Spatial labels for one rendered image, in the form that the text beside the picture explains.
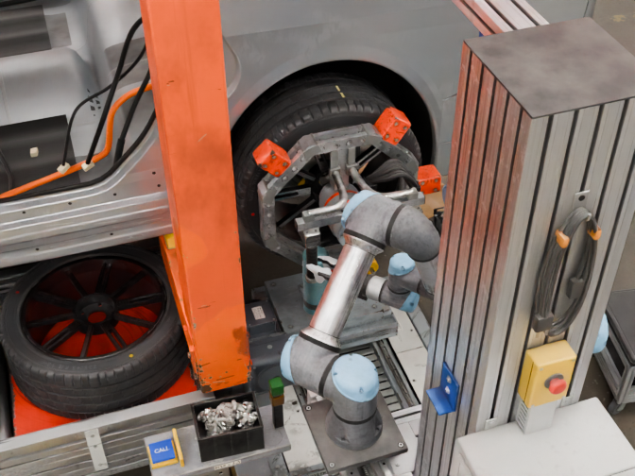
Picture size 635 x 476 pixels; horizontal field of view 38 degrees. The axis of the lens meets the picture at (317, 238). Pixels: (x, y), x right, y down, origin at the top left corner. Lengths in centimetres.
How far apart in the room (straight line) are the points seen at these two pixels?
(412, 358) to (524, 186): 216
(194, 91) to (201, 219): 40
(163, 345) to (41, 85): 116
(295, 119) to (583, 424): 139
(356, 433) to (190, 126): 89
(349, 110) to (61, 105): 124
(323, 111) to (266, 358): 87
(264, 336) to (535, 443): 149
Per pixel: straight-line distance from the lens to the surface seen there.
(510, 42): 165
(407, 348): 369
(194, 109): 227
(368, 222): 237
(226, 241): 255
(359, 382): 232
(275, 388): 281
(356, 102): 302
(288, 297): 366
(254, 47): 284
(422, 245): 237
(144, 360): 314
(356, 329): 365
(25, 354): 324
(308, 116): 296
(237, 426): 285
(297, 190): 314
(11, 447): 316
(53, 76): 374
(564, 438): 205
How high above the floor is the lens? 284
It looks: 42 degrees down
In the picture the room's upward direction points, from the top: straight up
